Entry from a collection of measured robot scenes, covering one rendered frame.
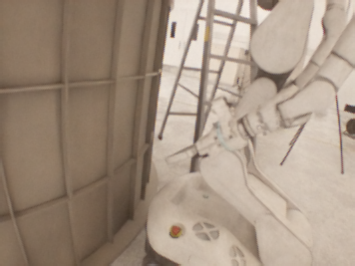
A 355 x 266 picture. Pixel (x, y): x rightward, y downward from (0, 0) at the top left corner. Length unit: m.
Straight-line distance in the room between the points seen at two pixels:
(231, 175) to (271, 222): 0.21
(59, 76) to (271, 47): 0.59
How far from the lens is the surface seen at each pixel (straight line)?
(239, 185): 0.77
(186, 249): 0.78
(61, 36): 0.68
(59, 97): 0.69
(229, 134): 0.54
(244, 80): 3.87
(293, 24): 0.68
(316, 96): 0.51
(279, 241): 0.86
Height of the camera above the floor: 0.91
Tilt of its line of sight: 20 degrees down
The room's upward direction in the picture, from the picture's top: 9 degrees clockwise
